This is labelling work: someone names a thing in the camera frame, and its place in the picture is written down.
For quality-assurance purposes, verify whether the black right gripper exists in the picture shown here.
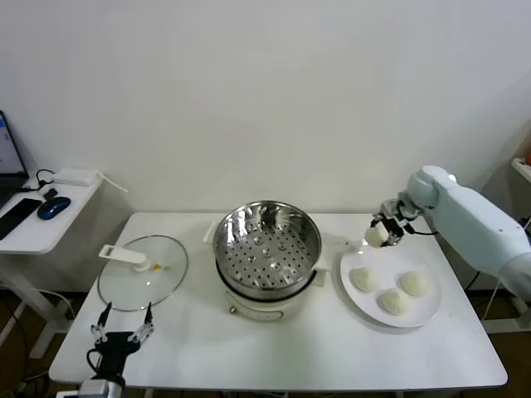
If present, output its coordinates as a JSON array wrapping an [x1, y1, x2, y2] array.
[[370, 211, 416, 249]]

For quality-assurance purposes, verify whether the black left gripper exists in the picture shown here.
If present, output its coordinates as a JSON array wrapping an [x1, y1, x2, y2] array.
[[90, 301, 157, 379]]

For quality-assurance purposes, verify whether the white steamed baozi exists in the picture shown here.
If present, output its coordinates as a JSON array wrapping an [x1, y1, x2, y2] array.
[[376, 288, 412, 316], [363, 225, 390, 249], [349, 267, 381, 294], [399, 271, 428, 298]]

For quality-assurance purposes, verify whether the perforated steel steamer basket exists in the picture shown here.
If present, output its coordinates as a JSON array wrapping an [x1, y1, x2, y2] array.
[[202, 200, 335, 291]]

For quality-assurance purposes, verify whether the large white plate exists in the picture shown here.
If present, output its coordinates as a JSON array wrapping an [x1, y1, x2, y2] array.
[[339, 240, 442, 330]]

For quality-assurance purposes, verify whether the white side table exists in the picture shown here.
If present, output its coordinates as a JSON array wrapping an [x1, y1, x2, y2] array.
[[0, 167, 129, 361]]

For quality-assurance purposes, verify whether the white electric cooker base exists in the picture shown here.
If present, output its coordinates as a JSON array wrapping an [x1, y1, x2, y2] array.
[[215, 265, 329, 325]]

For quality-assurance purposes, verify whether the blue computer mouse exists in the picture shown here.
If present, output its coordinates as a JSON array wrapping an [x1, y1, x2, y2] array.
[[36, 197, 72, 221]]

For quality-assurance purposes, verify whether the white shelf board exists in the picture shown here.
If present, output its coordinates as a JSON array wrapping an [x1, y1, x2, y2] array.
[[510, 158, 531, 183]]

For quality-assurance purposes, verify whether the white table foot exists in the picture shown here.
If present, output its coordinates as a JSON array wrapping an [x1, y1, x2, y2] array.
[[483, 296, 531, 335]]

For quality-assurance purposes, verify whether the black smartphone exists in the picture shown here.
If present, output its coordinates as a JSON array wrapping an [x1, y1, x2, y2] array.
[[0, 197, 44, 241]]

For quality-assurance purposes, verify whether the white rectangular power box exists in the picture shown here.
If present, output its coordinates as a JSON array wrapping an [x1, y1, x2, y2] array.
[[52, 167, 95, 187]]

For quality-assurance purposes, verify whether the black laptop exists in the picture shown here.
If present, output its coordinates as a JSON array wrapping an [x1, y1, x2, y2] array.
[[0, 109, 31, 211]]

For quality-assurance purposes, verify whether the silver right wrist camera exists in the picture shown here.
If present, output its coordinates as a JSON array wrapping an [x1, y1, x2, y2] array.
[[376, 198, 402, 217]]

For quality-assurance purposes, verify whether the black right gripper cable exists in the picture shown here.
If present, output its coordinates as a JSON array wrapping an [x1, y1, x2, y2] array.
[[404, 221, 441, 238]]

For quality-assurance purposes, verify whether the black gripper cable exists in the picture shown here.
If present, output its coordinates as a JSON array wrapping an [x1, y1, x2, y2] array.
[[85, 347, 105, 377], [404, 221, 441, 238]]

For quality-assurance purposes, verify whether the glass lid with white handle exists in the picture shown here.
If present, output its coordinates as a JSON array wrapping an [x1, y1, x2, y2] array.
[[97, 235, 190, 312]]

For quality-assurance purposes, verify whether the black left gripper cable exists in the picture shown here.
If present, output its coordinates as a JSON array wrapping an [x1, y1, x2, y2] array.
[[85, 347, 105, 377]]

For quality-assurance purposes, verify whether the white floor cable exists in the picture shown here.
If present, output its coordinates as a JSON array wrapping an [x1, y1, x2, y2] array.
[[39, 289, 76, 321]]

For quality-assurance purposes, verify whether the black power adapter cable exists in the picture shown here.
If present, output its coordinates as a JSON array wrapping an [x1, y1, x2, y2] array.
[[464, 268, 483, 291]]

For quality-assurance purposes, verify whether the thin black floor cable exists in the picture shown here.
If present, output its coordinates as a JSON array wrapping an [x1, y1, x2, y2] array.
[[0, 307, 25, 360]]

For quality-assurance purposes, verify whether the long white cable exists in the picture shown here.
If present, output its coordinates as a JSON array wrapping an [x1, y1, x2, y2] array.
[[483, 276, 506, 323]]

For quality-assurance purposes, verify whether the thin white cable end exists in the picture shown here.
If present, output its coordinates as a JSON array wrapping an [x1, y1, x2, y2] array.
[[94, 170, 129, 194]]

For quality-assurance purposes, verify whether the black looped cable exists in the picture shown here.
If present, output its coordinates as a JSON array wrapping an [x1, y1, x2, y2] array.
[[22, 168, 57, 192]]

